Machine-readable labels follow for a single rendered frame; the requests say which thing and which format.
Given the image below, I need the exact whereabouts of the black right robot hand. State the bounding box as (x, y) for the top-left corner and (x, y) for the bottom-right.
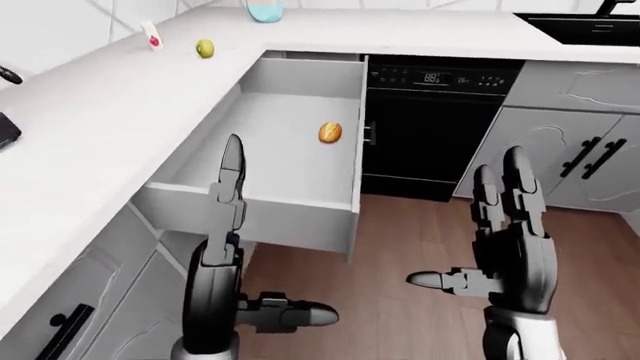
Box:
(406, 144), (559, 316)

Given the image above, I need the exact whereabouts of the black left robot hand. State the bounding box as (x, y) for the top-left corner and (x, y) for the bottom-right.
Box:
(182, 133), (340, 352)

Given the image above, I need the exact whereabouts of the grey cabinet drawer front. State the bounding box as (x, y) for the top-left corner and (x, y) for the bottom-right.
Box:
(503, 59), (640, 114)

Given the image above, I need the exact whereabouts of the open grey drawer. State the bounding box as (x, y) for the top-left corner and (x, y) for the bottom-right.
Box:
(141, 50), (370, 264)

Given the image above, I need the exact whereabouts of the grey cabinet door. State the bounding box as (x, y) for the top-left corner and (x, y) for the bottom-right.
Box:
(452, 106), (624, 211)
(94, 228), (254, 360)
(544, 114), (640, 216)
(0, 201), (167, 360)

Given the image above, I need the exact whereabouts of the black dishwasher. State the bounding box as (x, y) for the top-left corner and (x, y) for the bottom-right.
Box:
(359, 54), (526, 204)

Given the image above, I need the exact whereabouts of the brown bread roll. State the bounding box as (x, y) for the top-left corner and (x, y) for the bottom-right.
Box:
(318, 120), (344, 144)

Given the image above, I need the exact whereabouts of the black sink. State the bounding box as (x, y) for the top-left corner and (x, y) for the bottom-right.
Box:
(513, 12), (640, 48)

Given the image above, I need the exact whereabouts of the black flat appliance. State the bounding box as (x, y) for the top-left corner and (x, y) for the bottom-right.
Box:
(0, 111), (23, 150)

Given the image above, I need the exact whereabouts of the white carton with red fruit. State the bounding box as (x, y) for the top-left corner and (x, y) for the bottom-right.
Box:
(139, 21), (165, 51)

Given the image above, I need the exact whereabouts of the black faucet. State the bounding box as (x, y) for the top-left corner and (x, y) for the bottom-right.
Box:
(596, 0), (622, 18)

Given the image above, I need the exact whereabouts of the black cabinet door handle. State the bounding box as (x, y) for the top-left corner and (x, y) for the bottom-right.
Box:
(559, 135), (602, 180)
(36, 303), (97, 360)
(581, 138), (629, 182)

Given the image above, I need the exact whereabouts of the black rounded utensil handle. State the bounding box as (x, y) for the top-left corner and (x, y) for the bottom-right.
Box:
(0, 65), (24, 86)

